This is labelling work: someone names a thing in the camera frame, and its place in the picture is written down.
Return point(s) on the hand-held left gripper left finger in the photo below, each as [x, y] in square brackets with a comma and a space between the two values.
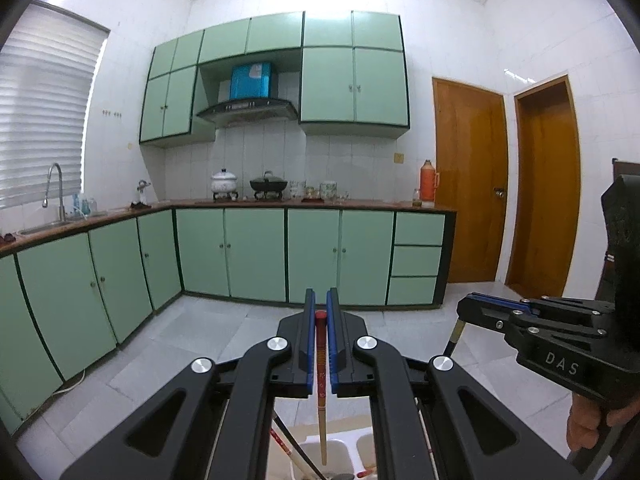
[311, 310]

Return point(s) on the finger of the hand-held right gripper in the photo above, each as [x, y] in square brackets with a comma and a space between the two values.
[485, 316]
[500, 300]

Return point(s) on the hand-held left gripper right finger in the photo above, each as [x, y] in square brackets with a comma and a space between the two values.
[330, 310]

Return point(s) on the chopsticks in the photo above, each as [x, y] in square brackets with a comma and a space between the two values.
[282, 442]

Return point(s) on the white plastic utensil holder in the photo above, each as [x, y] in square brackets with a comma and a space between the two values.
[350, 447]

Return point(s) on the person's right hand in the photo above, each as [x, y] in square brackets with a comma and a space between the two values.
[585, 422]

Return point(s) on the green lower kitchen cabinets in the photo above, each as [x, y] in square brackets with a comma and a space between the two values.
[250, 255]

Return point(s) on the green kitchen cabinets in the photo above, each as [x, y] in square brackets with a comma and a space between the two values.
[325, 75]
[250, 255]

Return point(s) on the row of glass jars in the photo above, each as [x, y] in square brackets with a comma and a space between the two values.
[320, 191]

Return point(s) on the plain wooden door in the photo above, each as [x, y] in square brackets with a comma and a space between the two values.
[547, 190]

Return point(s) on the small glass jar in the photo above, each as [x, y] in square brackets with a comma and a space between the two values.
[417, 198]

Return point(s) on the black wok with lid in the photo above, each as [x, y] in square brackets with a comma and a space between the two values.
[269, 182]

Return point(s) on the orange thermos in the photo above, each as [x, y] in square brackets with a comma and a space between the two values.
[428, 182]

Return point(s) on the white cooking pot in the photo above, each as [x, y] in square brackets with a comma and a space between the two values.
[224, 181]

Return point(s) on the dark wooden chair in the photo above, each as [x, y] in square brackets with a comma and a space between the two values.
[627, 169]

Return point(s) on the black range hood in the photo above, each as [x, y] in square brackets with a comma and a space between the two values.
[247, 109]

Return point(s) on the green upper kitchen cabinets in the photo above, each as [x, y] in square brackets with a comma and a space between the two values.
[325, 75]

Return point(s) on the blue box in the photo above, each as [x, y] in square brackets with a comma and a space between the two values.
[251, 81]

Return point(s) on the steel kitchen sink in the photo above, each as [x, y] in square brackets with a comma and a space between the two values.
[50, 227]

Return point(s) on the chrome kitchen faucet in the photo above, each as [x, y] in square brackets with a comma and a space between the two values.
[56, 180]

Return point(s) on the white window blind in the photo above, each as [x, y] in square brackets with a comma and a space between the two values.
[45, 110]

